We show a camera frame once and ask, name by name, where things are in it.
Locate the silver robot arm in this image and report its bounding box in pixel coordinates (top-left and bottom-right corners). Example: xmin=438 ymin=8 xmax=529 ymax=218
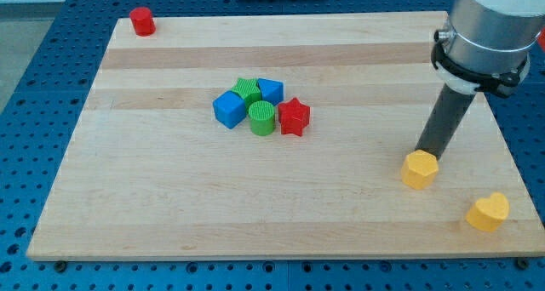
xmin=431 ymin=0 xmax=544 ymax=98

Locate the red star block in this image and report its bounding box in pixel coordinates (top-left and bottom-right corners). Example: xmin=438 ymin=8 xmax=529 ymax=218
xmin=278 ymin=97 xmax=311 ymax=136

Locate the green star block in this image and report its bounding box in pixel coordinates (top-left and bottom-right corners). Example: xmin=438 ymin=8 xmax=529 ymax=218
xmin=231 ymin=77 xmax=261 ymax=110

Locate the wooden board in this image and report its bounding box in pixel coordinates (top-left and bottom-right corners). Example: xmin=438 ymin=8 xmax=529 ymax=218
xmin=26 ymin=11 xmax=544 ymax=261

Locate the green cylinder block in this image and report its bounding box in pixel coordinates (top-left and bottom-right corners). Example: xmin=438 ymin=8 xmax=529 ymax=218
xmin=248 ymin=100 xmax=276 ymax=136

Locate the blue triangular block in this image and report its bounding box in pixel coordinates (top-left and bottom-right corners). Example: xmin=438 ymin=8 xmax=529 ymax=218
xmin=257 ymin=78 xmax=284 ymax=106

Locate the blue cube block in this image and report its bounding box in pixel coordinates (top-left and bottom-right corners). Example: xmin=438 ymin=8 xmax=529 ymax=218
xmin=212 ymin=91 xmax=247 ymax=129

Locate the yellow hexagon block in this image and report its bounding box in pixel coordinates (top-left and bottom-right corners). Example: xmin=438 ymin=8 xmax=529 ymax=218
xmin=400 ymin=150 xmax=439 ymax=190

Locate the red cylinder block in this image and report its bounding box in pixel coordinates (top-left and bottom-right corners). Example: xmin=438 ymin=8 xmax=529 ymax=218
xmin=129 ymin=7 xmax=156 ymax=37

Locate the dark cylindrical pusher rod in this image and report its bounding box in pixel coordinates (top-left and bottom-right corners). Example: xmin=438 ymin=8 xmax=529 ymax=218
xmin=416 ymin=84 xmax=475 ymax=160

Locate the yellow heart block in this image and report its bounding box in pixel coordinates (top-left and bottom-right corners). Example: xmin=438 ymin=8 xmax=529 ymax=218
xmin=465 ymin=192 xmax=510 ymax=232

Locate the red object at right edge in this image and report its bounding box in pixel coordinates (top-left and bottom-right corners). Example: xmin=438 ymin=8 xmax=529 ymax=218
xmin=537 ymin=28 xmax=545 ymax=51

